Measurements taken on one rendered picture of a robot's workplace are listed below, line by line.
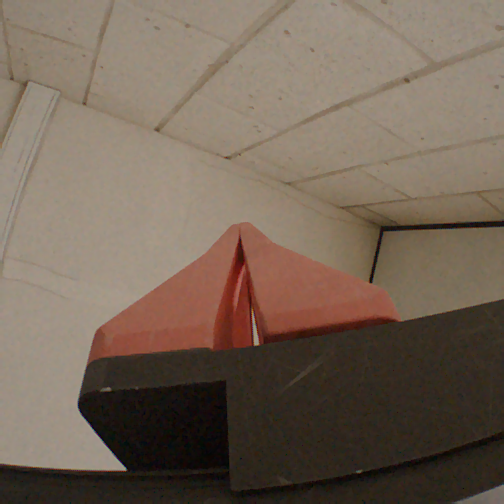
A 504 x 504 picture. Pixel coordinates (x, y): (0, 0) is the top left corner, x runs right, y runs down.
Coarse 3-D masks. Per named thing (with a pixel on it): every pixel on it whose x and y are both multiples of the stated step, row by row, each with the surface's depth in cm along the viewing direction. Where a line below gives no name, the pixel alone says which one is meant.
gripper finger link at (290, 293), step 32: (256, 256) 9; (288, 256) 8; (256, 288) 7; (288, 288) 6; (320, 288) 6; (352, 288) 6; (256, 320) 11; (288, 320) 5; (320, 320) 5; (352, 320) 5; (384, 320) 5
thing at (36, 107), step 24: (24, 96) 90; (48, 96) 93; (24, 120) 91; (48, 120) 95; (24, 144) 91; (0, 168) 89; (24, 168) 95; (0, 192) 89; (0, 216) 89; (0, 240) 89; (0, 264) 90
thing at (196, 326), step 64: (128, 320) 6; (192, 320) 6; (448, 320) 5; (128, 384) 5; (192, 384) 5; (256, 384) 5; (320, 384) 5; (384, 384) 4; (448, 384) 4; (128, 448) 6; (192, 448) 6; (256, 448) 4; (320, 448) 4; (384, 448) 4; (448, 448) 4
